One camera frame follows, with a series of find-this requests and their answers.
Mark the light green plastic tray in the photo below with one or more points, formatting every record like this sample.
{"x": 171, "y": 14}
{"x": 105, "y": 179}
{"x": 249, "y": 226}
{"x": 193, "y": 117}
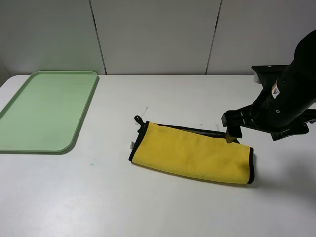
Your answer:
{"x": 46, "y": 114}

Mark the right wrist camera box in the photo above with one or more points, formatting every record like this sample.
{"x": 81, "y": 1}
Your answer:
{"x": 267, "y": 74}

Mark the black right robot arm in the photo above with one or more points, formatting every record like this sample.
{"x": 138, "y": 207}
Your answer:
{"x": 282, "y": 108}

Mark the yellow towel with black trim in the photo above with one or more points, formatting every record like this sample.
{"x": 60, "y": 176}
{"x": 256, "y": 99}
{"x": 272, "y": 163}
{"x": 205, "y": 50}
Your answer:
{"x": 193, "y": 153}

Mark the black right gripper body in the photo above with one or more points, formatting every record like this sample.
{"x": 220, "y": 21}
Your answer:
{"x": 274, "y": 122}

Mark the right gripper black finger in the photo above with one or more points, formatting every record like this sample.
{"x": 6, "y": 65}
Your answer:
{"x": 233, "y": 133}

